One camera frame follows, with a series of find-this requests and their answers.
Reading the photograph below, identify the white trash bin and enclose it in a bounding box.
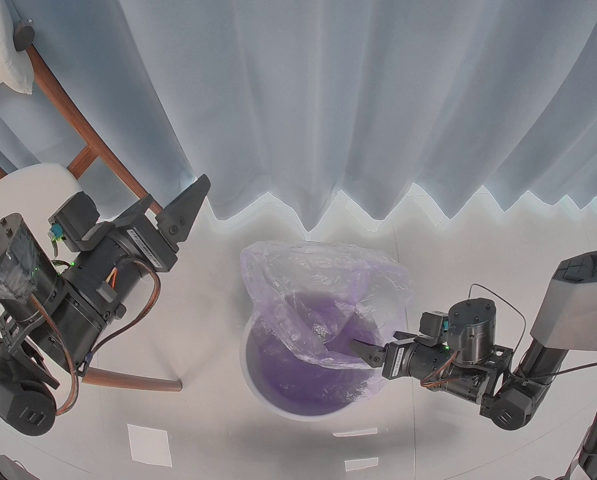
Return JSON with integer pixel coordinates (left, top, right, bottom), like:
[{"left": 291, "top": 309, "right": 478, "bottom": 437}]
[{"left": 239, "top": 313, "right": 379, "bottom": 423}]

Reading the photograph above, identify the white cushioned wooden chair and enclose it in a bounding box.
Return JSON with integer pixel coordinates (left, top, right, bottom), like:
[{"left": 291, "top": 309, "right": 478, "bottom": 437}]
[{"left": 0, "top": 0, "right": 184, "bottom": 395}]

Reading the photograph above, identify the pale blue curtain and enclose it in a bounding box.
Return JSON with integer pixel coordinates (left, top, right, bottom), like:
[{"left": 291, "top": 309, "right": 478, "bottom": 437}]
[{"left": 0, "top": 0, "right": 597, "bottom": 231}]

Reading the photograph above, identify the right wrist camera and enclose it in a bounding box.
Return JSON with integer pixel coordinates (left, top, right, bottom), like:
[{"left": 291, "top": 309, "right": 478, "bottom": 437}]
[{"left": 418, "top": 310, "right": 452, "bottom": 350}]

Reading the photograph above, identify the black cable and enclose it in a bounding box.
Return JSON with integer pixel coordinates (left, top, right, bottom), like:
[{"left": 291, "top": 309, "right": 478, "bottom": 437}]
[{"left": 469, "top": 283, "right": 529, "bottom": 339}]

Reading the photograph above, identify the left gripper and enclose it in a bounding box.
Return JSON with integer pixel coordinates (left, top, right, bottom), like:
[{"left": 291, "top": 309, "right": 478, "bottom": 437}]
[{"left": 72, "top": 173, "right": 212, "bottom": 300}]

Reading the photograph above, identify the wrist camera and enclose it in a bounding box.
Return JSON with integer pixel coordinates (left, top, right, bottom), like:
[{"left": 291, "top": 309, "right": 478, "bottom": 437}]
[
  {"left": 418, "top": 310, "right": 452, "bottom": 350},
  {"left": 47, "top": 191, "right": 103, "bottom": 251}
]

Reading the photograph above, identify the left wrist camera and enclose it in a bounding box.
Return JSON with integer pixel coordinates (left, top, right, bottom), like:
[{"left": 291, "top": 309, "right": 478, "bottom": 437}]
[{"left": 47, "top": 191, "right": 103, "bottom": 251}]

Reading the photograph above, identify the purple plastic bag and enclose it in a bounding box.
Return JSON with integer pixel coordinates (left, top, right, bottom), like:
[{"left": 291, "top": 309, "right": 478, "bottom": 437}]
[{"left": 239, "top": 240, "right": 413, "bottom": 404}]

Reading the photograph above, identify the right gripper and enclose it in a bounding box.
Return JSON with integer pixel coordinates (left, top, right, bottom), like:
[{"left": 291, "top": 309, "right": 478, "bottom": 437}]
[{"left": 383, "top": 339, "right": 455, "bottom": 382}]

